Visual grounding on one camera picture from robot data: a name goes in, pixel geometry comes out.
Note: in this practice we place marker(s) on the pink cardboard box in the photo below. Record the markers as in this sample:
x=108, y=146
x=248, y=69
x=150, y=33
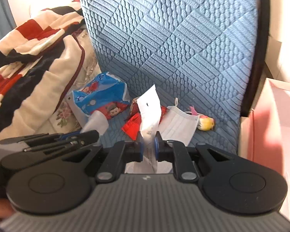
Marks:
x=265, y=133

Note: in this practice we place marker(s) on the red white snack wrapper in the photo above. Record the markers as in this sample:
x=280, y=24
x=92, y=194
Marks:
x=135, y=120

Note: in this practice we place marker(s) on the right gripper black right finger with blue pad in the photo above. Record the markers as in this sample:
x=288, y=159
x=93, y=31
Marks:
x=176, y=153

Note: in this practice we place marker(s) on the blue quilted chair cover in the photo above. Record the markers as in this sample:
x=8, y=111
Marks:
x=199, y=52

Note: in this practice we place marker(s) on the red black cream blanket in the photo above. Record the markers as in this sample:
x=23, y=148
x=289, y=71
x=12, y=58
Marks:
x=39, y=62

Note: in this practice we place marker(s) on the bagged beige powder puff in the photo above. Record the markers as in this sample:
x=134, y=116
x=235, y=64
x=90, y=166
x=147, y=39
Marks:
x=149, y=164

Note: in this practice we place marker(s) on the floral sofa cover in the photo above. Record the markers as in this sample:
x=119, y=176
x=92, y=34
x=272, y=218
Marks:
x=63, y=120

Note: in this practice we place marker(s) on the yellow bird toy pink feather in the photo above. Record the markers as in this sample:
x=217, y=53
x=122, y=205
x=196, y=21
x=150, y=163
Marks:
x=205, y=123

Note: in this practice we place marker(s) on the person's left hand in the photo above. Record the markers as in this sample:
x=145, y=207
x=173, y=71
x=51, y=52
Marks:
x=6, y=209

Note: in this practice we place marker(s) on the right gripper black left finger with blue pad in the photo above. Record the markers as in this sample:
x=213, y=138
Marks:
x=118, y=156

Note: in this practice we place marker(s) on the black chair frame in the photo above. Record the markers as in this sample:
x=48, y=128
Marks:
x=263, y=12

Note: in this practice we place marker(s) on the blue red plastic package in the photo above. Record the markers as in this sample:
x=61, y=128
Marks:
x=105, y=93

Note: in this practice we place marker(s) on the white face mask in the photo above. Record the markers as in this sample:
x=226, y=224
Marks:
x=178, y=125

